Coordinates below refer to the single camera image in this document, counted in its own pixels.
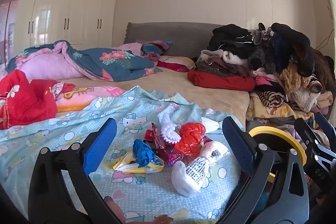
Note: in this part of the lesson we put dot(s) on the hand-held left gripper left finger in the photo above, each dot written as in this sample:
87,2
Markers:
99,146

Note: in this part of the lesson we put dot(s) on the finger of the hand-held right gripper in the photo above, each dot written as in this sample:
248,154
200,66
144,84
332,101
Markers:
326,129
304,132

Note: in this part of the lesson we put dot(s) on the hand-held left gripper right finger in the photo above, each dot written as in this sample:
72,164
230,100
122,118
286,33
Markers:
239,146

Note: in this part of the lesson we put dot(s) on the yellow rimmed black bin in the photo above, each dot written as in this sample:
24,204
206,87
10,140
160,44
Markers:
275,130

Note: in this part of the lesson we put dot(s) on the red plastic bag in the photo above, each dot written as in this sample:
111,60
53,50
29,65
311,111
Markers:
189,137

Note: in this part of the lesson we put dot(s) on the red snack wrapper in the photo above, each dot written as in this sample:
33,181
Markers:
157,144

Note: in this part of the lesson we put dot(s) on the purple shiny candy wrapper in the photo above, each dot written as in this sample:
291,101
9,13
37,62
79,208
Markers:
174,158

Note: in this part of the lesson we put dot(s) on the person's left hand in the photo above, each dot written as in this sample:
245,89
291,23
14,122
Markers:
115,209

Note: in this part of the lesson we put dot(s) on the light blue cartoon sheet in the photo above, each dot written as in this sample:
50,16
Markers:
78,129

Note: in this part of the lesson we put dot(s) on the yellow white snack wrapper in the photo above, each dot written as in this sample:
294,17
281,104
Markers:
126,161

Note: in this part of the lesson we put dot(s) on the white foam net sleeve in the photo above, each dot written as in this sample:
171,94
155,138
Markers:
210,125

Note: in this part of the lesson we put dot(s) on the yellow cartoon blanket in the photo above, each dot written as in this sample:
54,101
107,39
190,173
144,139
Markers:
273,111

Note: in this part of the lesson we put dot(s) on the blue crumpled plastic bag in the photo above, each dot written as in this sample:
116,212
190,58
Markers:
143,153

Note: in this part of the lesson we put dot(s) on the brown striped knit garment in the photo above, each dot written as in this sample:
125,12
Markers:
271,99

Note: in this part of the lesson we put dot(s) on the pink cartoon blanket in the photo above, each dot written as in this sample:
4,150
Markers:
86,98

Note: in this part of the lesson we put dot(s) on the white printed plastic packet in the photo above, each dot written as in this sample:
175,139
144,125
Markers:
194,174

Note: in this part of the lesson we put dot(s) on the red folded garment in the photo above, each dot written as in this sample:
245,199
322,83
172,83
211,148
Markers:
223,81

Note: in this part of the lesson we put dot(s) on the tan bed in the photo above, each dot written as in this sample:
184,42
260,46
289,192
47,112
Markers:
183,87

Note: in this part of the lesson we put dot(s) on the blue pink floral quilt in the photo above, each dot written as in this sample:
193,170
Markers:
110,64

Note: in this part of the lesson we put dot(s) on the pile of mixed clothes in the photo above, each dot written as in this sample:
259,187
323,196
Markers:
236,61

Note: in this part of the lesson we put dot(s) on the red floral cloth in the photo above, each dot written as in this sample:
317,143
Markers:
26,100

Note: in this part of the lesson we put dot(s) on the red patterned pillow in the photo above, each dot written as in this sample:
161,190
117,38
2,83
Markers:
176,66

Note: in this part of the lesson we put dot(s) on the black white-striped jacket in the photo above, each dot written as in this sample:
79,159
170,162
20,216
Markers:
231,37

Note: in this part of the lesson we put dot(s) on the colourful striped pillow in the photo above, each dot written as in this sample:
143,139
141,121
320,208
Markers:
155,46

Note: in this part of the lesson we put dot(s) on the grey upholstered headboard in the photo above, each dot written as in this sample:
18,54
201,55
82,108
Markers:
183,37

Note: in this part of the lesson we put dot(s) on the cream wardrobe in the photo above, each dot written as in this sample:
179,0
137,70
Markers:
65,11

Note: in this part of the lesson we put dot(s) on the pink patterned door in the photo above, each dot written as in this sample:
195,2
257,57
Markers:
8,29

